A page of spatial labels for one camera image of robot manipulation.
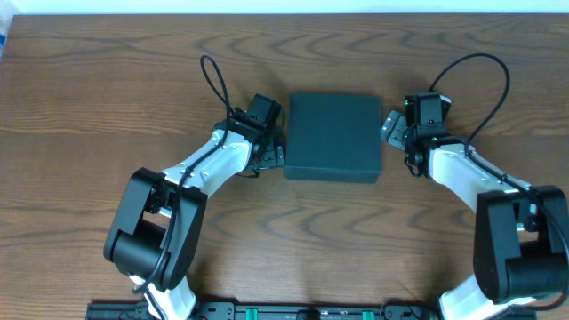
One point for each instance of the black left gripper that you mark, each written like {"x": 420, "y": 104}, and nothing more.
{"x": 273, "y": 156}

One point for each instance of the dark green gift box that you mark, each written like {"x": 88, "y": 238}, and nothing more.
{"x": 333, "y": 137}

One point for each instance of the black mounting rail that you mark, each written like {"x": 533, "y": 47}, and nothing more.
{"x": 229, "y": 311}

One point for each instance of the white blue object at edge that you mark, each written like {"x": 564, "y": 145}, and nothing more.
{"x": 5, "y": 23}

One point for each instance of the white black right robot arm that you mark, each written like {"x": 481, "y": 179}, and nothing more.
{"x": 520, "y": 257}

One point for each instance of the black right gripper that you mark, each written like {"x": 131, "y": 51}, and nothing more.
{"x": 396, "y": 131}

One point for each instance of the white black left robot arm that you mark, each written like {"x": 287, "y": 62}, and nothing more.
{"x": 154, "y": 235}

